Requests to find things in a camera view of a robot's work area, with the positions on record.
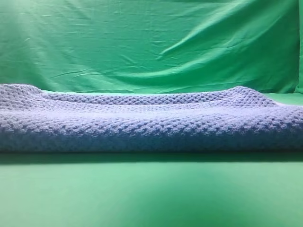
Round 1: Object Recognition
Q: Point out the blue waffle-weave towel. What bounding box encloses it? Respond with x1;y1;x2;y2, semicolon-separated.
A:
0;84;303;153

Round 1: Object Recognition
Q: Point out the green backdrop cloth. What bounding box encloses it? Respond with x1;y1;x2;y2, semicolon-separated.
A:
0;0;303;93

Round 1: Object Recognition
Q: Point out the green table cover cloth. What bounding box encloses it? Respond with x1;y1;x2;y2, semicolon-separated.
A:
0;90;303;227

